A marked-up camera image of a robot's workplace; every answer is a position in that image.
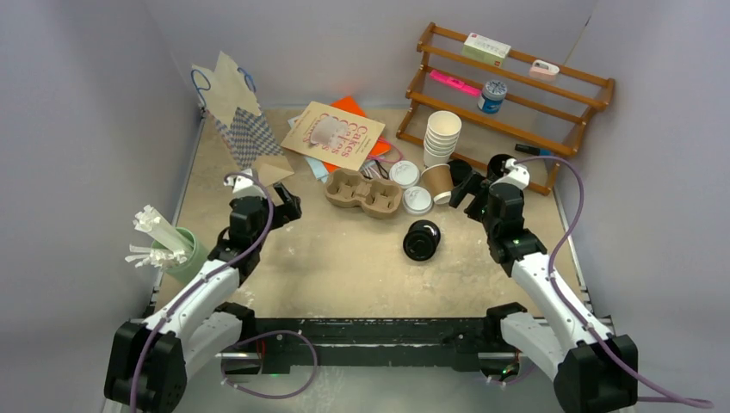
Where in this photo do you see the white cup lid lower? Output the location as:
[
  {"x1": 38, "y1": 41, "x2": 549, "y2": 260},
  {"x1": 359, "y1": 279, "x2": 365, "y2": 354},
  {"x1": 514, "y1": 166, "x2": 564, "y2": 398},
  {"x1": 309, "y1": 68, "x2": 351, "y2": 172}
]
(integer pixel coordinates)
[{"x1": 402, "y1": 186, "x2": 433, "y2": 216}]

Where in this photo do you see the black blue marker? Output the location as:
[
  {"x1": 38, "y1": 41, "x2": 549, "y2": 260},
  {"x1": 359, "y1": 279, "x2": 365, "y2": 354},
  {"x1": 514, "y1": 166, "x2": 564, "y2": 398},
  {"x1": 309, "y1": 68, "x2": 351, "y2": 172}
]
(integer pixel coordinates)
[{"x1": 514, "y1": 144, "x2": 553, "y2": 156}]

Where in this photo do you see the brown paper coffee cup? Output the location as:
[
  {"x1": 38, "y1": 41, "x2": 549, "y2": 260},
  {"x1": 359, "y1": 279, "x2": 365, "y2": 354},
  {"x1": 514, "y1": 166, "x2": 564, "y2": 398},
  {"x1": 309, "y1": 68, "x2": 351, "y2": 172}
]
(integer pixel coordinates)
[{"x1": 421, "y1": 163, "x2": 455, "y2": 205}]

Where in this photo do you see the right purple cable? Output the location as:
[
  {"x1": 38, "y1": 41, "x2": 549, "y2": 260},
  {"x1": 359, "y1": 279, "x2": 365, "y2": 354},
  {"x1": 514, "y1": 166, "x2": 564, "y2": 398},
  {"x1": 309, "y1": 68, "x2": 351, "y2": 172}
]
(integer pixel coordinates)
[{"x1": 485, "y1": 156, "x2": 715, "y2": 410}]

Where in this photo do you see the wooden shelf rack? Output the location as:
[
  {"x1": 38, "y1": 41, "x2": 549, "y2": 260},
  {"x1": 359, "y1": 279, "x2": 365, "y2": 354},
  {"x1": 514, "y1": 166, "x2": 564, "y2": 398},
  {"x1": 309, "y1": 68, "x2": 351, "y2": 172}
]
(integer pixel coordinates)
[{"x1": 395, "y1": 22, "x2": 616, "y2": 197}]

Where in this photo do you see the green cup holder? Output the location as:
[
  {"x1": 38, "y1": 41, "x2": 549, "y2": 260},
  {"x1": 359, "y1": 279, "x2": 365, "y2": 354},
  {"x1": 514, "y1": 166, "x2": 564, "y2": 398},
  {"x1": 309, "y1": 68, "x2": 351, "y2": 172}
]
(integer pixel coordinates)
[{"x1": 150, "y1": 227, "x2": 210, "y2": 285}]

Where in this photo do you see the checkered paper bakery bag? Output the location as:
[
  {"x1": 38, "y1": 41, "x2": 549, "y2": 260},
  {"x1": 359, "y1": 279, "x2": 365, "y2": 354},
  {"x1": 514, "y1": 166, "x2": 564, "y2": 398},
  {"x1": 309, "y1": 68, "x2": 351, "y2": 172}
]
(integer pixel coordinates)
[{"x1": 190, "y1": 52, "x2": 294, "y2": 186}]

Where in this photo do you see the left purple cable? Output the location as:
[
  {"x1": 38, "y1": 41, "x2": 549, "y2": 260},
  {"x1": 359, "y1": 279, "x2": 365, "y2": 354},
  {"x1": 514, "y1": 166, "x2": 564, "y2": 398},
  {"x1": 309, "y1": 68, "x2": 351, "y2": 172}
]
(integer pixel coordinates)
[{"x1": 128, "y1": 170, "x2": 319, "y2": 413}]

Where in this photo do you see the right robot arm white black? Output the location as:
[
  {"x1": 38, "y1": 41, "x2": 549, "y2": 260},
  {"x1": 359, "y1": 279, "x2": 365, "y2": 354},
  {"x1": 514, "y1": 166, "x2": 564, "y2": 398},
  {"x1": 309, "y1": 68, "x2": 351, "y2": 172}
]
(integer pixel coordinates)
[{"x1": 449, "y1": 170, "x2": 638, "y2": 412}]

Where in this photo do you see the black paper cup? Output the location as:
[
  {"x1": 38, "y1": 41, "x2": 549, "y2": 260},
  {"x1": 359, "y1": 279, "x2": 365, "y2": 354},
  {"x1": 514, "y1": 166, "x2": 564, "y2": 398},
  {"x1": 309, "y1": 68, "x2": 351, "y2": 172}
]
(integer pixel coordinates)
[{"x1": 486, "y1": 154, "x2": 513, "y2": 182}]

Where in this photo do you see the cakes recipe book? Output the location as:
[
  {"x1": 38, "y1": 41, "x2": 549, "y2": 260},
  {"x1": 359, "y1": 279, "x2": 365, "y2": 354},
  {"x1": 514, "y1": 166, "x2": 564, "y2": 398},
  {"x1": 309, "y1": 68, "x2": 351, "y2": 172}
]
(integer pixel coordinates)
[{"x1": 280, "y1": 101, "x2": 387, "y2": 173}]

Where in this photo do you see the black flat lid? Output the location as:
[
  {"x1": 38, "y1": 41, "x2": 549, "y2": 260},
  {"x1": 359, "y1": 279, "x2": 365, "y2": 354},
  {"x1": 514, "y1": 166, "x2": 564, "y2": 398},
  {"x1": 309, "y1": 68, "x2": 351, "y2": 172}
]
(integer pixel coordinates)
[{"x1": 448, "y1": 159, "x2": 473, "y2": 187}]

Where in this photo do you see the pink white tape dispenser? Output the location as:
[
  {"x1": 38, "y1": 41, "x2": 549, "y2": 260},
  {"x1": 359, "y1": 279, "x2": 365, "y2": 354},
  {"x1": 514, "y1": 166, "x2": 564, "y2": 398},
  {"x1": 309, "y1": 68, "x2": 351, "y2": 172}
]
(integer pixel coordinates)
[{"x1": 529, "y1": 59, "x2": 560, "y2": 83}]

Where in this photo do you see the pink highlighter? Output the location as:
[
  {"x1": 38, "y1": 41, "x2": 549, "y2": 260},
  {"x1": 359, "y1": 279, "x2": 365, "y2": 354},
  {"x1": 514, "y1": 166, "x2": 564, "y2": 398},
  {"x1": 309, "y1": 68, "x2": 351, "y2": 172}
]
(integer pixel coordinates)
[{"x1": 429, "y1": 70, "x2": 481, "y2": 97}]

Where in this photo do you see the white cup lid upper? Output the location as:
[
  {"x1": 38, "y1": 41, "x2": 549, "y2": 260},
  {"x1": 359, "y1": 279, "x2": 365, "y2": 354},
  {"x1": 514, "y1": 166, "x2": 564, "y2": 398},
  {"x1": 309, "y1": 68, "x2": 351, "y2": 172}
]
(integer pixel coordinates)
[{"x1": 388, "y1": 160, "x2": 420, "y2": 189}]

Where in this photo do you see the blue white jar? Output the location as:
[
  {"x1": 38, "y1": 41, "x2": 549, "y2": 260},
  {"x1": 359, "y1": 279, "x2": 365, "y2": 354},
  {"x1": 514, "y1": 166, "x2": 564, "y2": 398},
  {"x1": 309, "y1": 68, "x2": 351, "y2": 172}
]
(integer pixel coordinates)
[{"x1": 478, "y1": 79, "x2": 508, "y2": 114}]

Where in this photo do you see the white cup lid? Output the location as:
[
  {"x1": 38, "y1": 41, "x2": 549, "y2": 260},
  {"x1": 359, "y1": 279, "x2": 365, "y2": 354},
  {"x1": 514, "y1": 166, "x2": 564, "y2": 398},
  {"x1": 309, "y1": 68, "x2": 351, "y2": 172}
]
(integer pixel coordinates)
[
  {"x1": 402, "y1": 186, "x2": 433, "y2": 216},
  {"x1": 388, "y1": 160, "x2": 420, "y2": 189}
]

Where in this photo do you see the stack of black lids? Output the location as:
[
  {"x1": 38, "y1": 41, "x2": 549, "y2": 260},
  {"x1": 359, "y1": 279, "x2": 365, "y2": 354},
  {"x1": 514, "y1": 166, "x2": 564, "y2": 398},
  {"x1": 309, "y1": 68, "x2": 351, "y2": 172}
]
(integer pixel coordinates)
[{"x1": 402, "y1": 219, "x2": 441, "y2": 262}]

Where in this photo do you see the two-cup pulp cup carrier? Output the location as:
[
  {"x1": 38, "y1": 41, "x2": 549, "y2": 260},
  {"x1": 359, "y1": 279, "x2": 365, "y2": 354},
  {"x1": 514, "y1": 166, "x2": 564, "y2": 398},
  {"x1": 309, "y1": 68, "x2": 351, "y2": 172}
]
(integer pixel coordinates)
[{"x1": 325, "y1": 169, "x2": 404, "y2": 219}]

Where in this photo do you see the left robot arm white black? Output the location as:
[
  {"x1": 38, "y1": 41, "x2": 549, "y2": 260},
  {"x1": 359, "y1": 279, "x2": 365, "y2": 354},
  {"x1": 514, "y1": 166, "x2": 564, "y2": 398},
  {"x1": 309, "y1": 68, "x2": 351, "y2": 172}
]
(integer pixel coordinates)
[{"x1": 103, "y1": 183, "x2": 301, "y2": 412}]

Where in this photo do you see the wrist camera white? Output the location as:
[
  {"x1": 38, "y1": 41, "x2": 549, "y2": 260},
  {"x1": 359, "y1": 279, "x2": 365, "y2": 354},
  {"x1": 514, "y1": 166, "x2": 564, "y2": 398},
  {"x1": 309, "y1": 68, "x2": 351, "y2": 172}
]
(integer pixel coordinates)
[
  {"x1": 224, "y1": 168, "x2": 265, "y2": 199},
  {"x1": 493, "y1": 157, "x2": 530, "y2": 190}
]

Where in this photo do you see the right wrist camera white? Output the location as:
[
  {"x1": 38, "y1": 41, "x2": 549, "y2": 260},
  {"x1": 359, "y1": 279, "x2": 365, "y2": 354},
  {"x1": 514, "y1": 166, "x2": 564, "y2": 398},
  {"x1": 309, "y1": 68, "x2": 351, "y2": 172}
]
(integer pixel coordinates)
[{"x1": 493, "y1": 157, "x2": 530, "y2": 190}]

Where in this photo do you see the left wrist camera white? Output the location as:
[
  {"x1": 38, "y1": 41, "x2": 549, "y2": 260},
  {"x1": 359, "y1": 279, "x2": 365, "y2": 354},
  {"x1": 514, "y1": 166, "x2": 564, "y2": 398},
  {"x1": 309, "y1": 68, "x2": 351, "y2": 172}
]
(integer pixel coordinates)
[{"x1": 224, "y1": 168, "x2": 265, "y2": 199}]

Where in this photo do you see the white green box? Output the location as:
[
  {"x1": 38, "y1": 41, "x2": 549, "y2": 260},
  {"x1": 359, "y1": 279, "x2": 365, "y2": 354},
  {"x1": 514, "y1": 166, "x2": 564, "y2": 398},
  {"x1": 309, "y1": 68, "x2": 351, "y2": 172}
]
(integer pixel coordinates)
[{"x1": 461, "y1": 33, "x2": 511, "y2": 68}]

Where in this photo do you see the stack of white paper cups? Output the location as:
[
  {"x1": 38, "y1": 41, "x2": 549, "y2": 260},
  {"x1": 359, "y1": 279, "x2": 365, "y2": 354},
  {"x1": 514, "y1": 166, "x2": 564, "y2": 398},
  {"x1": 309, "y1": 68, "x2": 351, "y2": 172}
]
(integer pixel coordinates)
[{"x1": 423, "y1": 110, "x2": 462, "y2": 167}]

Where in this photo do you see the purple cable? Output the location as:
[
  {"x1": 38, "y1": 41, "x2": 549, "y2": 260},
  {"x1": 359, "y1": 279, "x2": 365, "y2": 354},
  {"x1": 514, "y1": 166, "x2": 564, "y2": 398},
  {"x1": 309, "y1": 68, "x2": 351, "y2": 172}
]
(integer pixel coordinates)
[
  {"x1": 128, "y1": 170, "x2": 319, "y2": 413},
  {"x1": 485, "y1": 156, "x2": 715, "y2": 410}
]

